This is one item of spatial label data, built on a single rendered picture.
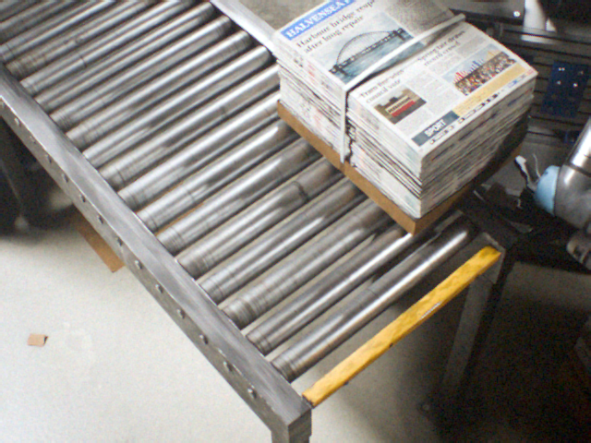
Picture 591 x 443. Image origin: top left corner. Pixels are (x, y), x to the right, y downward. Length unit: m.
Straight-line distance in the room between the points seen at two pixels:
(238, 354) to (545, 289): 1.25
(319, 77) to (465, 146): 0.27
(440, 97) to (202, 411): 1.15
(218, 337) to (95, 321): 1.02
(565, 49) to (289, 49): 0.75
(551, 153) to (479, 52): 1.01
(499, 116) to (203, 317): 0.60
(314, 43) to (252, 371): 0.56
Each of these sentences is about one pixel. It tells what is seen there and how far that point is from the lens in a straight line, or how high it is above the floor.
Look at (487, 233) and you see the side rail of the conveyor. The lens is 1.60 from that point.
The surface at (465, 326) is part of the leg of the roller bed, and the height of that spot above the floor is 0.47.
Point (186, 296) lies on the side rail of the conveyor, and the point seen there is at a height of 0.80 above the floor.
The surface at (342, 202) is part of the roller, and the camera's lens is 1.61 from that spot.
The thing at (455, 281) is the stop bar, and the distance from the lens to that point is 1.51.
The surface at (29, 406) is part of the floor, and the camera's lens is 2.40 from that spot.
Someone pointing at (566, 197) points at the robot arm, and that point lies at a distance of 1.51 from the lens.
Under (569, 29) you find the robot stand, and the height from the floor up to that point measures 0.73.
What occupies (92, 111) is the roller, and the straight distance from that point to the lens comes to 1.84.
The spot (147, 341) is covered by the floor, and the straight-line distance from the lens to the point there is 2.40.
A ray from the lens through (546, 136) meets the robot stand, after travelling 2.55.
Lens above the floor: 2.10
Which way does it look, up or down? 54 degrees down
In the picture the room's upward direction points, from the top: 3 degrees counter-clockwise
